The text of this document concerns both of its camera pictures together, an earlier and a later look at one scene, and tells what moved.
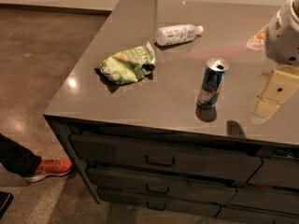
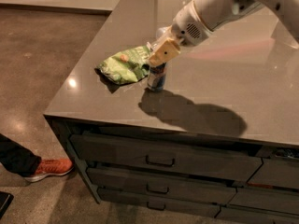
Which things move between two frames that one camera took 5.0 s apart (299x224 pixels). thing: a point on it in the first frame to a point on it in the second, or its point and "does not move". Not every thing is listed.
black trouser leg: (18, 159) does not move
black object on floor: (6, 199) does not move
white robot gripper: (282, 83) to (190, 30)
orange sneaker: (48, 167) does not move
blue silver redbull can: (208, 96) to (156, 77)
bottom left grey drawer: (156, 203) does not move
